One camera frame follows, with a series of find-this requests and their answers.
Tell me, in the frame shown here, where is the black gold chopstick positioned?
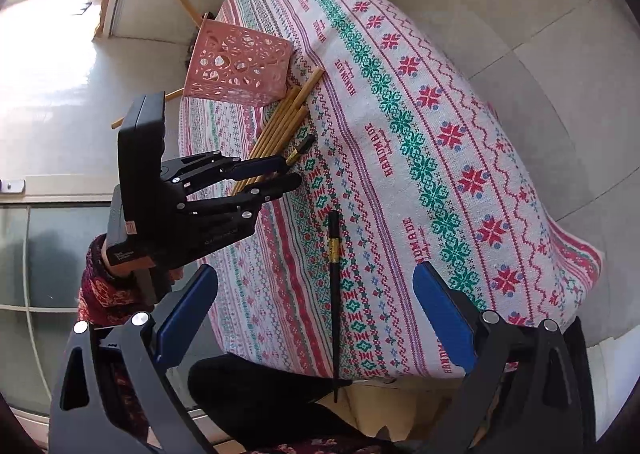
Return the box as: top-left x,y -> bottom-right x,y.
286,133 -> 316,168
328,211 -> 341,403

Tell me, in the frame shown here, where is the long wooden chopstick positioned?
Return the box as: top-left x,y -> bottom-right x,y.
250,68 -> 324,159

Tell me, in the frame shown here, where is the red floral sleeve forearm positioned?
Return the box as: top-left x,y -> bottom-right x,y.
77,234 -> 153,326

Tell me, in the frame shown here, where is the left hand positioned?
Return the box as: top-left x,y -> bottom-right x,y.
101,242 -> 184,284

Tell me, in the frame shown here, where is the pink perforated utensil basket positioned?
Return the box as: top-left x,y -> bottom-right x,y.
183,19 -> 293,107

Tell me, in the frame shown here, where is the embroidered patterned tablecloth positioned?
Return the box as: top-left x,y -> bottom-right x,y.
208,0 -> 603,379

